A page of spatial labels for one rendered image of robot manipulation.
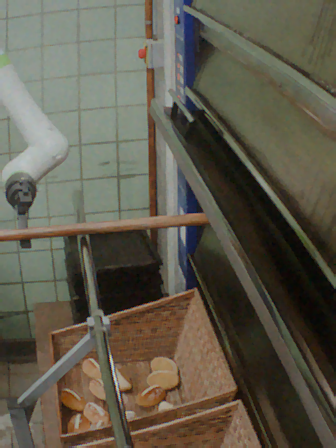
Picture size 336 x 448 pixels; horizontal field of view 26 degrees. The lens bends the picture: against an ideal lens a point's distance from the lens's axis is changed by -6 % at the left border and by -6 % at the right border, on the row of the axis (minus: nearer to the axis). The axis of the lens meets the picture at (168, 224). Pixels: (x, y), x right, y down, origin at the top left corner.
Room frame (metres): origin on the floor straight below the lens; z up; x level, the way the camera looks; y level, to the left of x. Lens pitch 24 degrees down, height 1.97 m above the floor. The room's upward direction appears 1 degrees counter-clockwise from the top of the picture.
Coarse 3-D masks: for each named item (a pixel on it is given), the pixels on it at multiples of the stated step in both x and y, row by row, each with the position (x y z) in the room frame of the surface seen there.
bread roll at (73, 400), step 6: (66, 390) 1.73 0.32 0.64; (72, 390) 1.72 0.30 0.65; (66, 396) 1.70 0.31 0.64; (72, 396) 1.70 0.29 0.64; (78, 396) 1.70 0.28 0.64; (66, 402) 1.69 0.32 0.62; (72, 402) 1.68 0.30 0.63; (78, 402) 1.68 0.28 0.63; (84, 402) 1.69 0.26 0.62; (72, 408) 1.68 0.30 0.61; (78, 408) 1.67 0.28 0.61
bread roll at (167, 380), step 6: (156, 372) 1.82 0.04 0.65; (162, 372) 1.82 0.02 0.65; (168, 372) 1.82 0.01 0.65; (150, 378) 1.81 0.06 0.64; (156, 378) 1.81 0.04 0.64; (162, 378) 1.81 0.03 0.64; (168, 378) 1.81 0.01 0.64; (174, 378) 1.81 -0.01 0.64; (150, 384) 1.80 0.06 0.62; (156, 384) 1.80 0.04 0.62; (162, 384) 1.80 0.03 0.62; (168, 384) 1.80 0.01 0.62; (174, 384) 1.80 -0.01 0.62
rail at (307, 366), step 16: (160, 112) 1.87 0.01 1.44; (176, 128) 1.72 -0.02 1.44; (176, 144) 1.63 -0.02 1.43; (192, 160) 1.48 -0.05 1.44; (208, 192) 1.31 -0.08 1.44; (224, 208) 1.23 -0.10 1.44; (224, 224) 1.18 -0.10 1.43; (240, 240) 1.10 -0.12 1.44; (240, 256) 1.07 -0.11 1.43; (256, 272) 0.99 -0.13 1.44; (256, 288) 0.97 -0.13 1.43; (272, 288) 0.94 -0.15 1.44; (272, 304) 0.89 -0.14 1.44; (288, 320) 0.85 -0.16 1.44; (288, 336) 0.81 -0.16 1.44; (304, 352) 0.76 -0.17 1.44; (304, 368) 0.73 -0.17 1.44; (320, 384) 0.68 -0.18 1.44; (320, 400) 0.66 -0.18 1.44
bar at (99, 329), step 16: (80, 192) 1.99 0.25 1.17; (80, 208) 1.87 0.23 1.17; (80, 240) 1.67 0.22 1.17; (80, 256) 1.60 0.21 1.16; (96, 288) 1.43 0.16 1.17; (96, 304) 1.36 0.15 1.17; (96, 320) 1.29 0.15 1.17; (96, 336) 1.23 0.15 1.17; (80, 352) 1.28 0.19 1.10; (64, 368) 1.27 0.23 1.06; (112, 368) 1.12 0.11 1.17; (48, 384) 1.27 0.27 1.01; (112, 384) 1.06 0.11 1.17; (16, 400) 1.27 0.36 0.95; (32, 400) 1.26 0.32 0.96; (112, 400) 1.01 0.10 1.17; (16, 416) 1.24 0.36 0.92; (112, 416) 0.97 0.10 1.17; (16, 432) 1.24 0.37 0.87; (128, 432) 0.92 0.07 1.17
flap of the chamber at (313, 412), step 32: (160, 128) 1.82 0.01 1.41; (224, 160) 1.59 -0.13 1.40; (224, 192) 1.38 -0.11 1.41; (256, 192) 1.41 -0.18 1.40; (256, 224) 1.23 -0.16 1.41; (256, 256) 1.09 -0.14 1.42; (288, 256) 1.11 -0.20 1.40; (288, 288) 0.99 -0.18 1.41; (320, 288) 1.01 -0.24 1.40; (320, 320) 0.89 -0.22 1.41; (288, 352) 0.79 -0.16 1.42; (320, 352) 0.80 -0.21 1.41; (320, 416) 0.64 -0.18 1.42
